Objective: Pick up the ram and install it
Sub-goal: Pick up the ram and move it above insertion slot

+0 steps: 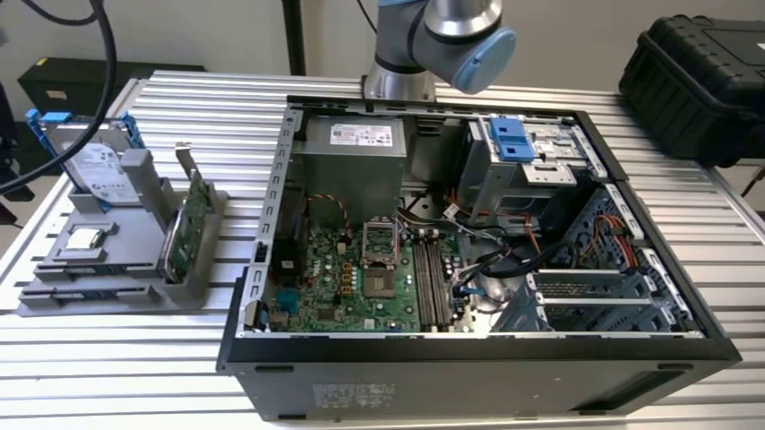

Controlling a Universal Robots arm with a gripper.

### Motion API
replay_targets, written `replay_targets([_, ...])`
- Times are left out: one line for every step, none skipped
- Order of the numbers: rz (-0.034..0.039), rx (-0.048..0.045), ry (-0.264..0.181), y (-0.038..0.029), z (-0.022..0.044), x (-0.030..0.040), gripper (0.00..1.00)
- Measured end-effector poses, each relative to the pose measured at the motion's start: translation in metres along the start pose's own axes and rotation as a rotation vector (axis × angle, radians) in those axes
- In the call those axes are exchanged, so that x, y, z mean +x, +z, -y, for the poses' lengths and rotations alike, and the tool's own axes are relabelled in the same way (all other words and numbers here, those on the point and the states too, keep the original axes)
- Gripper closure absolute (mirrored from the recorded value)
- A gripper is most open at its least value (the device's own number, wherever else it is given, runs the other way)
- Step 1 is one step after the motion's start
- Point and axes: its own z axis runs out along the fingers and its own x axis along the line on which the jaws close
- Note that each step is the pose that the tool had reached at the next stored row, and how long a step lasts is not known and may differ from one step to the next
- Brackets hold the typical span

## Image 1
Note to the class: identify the black cabinet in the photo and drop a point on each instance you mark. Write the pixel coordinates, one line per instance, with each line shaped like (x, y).
(66, 94)

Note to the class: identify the hard disk in blue carrier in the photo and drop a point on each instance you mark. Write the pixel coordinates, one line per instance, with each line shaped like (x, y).
(99, 170)

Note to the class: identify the grey parts rack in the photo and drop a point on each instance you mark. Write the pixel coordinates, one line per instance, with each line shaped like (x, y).
(138, 233)

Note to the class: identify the silver CPU chip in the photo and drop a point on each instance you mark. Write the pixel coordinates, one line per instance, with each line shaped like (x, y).
(83, 239)

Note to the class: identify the grey power supply box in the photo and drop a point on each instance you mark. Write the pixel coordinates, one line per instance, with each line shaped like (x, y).
(346, 179)

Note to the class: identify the black hard carrying case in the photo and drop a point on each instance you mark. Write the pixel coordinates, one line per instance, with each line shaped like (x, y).
(693, 89)

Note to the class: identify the black PC case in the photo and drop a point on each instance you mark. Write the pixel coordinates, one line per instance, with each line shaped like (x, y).
(418, 380)

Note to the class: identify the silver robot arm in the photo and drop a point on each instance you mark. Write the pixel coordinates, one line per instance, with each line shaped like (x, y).
(418, 40)

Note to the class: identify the black pole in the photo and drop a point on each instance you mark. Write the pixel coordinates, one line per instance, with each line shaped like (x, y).
(294, 36)

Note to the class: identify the perforated disk bay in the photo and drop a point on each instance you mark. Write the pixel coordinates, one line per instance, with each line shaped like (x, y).
(597, 280)

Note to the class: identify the black RAM slot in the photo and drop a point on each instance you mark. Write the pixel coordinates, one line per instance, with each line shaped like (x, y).
(421, 282)
(437, 282)
(444, 282)
(429, 282)

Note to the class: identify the green motherboard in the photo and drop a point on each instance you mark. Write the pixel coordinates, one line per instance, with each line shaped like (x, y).
(334, 309)

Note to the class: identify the black case fan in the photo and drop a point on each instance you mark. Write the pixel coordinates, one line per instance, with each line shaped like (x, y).
(290, 242)

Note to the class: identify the blue drive latch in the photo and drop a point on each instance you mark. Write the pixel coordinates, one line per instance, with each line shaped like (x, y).
(510, 139)

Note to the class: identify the green graphics card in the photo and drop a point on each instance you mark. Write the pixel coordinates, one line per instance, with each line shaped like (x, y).
(189, 233)

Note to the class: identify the CPU socket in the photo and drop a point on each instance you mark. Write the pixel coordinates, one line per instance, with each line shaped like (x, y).
(378, 282)

